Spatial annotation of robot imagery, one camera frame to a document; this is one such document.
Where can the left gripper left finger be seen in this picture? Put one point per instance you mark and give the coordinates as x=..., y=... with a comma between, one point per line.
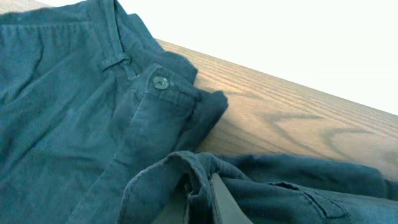
x=177, y=211

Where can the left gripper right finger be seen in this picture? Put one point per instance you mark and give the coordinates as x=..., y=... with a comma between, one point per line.
x=225, y=208

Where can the navy blue shorts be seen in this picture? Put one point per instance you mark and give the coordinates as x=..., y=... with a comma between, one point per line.
x=272, y=188

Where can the folded dark navy shorts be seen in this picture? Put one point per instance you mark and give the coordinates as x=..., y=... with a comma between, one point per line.
x=99, y=123

